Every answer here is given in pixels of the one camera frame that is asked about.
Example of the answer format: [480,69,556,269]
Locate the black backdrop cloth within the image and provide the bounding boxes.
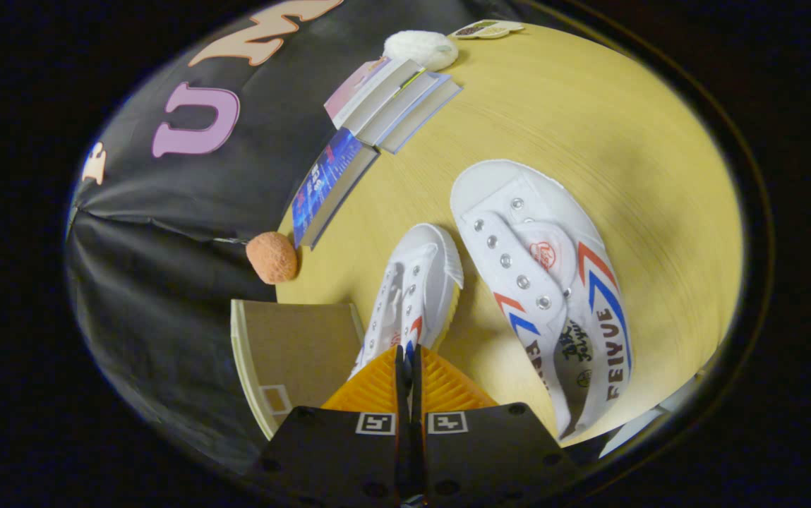
[66,0,522,475]

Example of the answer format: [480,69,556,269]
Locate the beige fabric storage box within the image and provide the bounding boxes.
[229,299,368,440]

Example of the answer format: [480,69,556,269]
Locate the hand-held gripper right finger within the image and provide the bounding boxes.
[412,344,582,508]

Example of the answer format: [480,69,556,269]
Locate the white paperback book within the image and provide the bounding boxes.
[378,76,464,155]
[356,68,452,147]

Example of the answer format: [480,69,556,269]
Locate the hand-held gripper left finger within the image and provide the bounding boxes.
[246,344,410,508]

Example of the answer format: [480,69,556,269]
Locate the orange round sponge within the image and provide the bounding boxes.
[246,231,300,285]

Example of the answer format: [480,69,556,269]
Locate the white shoe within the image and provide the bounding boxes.
[347,223,464,382]
[449,159,634,440]

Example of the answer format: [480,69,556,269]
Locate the blue cover book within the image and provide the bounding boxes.
[292,127,382,250]

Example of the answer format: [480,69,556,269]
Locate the beige printed card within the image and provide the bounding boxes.
[450,19,525,40]

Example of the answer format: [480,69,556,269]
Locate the white fluffy puff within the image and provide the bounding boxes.
[382,30,459,72]

